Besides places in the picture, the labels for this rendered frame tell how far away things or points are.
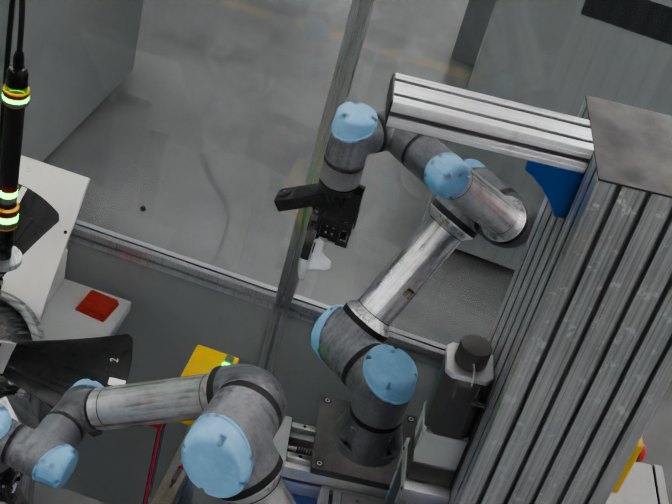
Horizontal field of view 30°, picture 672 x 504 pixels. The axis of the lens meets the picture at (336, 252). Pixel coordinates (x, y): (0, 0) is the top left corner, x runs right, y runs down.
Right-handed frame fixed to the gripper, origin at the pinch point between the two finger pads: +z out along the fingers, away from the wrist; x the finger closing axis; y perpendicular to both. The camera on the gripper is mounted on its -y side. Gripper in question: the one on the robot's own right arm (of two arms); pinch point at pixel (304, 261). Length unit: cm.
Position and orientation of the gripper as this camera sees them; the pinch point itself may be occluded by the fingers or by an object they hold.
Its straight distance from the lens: 241.9
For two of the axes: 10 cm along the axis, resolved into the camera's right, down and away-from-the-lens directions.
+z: -2.2, 7.7, 6.0
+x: 2.4, -5.5, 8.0
